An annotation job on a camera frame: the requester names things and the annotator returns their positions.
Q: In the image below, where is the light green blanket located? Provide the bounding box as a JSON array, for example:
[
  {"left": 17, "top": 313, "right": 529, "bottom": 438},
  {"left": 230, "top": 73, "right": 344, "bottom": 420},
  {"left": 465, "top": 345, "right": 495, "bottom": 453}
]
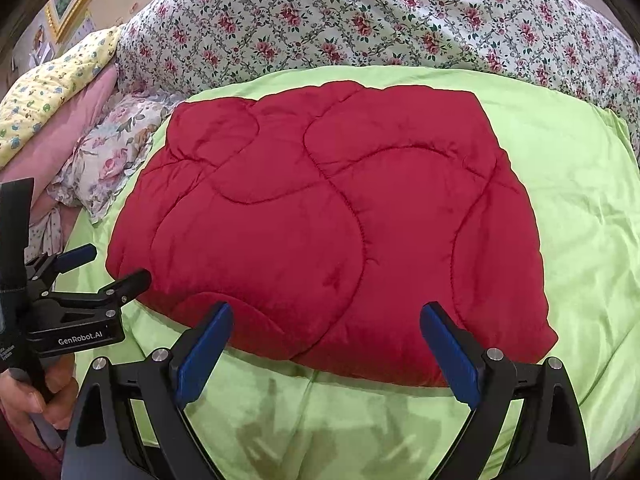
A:
[{"left": 52, "top": 65, "right": 640, "bottom": 480}]

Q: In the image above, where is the small floral print duvet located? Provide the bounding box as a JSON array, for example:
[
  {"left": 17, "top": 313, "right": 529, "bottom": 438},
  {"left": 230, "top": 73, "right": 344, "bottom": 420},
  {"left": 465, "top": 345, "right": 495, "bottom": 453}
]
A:
[{"left": 114, "top": 0, "right": 640, "bottom": 163}]

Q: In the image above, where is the red quilted jacket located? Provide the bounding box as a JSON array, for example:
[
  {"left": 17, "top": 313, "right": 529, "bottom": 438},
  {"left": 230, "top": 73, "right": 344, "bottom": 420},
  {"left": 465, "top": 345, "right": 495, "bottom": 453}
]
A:
[{"left": 105, "top": 81, "right": 559, "bottom": 389}]

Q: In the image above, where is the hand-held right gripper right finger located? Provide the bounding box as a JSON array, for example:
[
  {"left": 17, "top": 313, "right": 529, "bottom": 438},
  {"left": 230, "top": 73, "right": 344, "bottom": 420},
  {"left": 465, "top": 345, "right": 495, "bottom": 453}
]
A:
[{"left": 419, "top": 302, "right": 594, "bottom": 480}]

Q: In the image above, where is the person's left hand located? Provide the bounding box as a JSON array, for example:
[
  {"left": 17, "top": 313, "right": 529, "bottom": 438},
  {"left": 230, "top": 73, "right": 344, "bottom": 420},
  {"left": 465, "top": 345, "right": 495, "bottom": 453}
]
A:
[{"left": 0, "top": 355, "right": 81, "bottom": 443}]

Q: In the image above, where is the pink pillow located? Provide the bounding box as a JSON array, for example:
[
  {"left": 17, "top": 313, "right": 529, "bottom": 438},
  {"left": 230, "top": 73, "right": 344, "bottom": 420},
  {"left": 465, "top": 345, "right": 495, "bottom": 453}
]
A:
[{"left": 0, "top": 67, "right": 119, "bottom": 223}]

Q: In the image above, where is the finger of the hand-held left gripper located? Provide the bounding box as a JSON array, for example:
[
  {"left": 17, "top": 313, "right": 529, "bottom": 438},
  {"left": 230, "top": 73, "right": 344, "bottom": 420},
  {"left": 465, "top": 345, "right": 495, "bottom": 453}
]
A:
[
  {"left": 24, "top": 243, "right": 98, "bottom": 283},
  {"left": 30, "top": 268, "right": 153, "bottom": 332}
]

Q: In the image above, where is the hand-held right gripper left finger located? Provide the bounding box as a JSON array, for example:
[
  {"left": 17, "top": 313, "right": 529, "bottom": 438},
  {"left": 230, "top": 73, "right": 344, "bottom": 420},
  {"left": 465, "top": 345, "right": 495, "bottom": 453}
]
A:
[{"left": 60, "top": 302, "right": 235, "bottom": 480}]

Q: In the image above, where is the large rose print pillow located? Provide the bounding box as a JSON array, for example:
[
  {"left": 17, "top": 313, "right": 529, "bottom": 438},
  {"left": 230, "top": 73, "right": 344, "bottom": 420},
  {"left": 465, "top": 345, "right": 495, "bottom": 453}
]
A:
[{"left": 47, "top": 92, "right": 185, "bottom": 226}]

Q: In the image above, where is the yellow patterned pillow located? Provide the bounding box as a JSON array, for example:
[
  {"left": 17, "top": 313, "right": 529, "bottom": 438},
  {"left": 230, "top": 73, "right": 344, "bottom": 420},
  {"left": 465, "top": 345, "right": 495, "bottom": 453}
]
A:
[{"left": 0, "top": 25, "right": 124, "bottom": 168}]

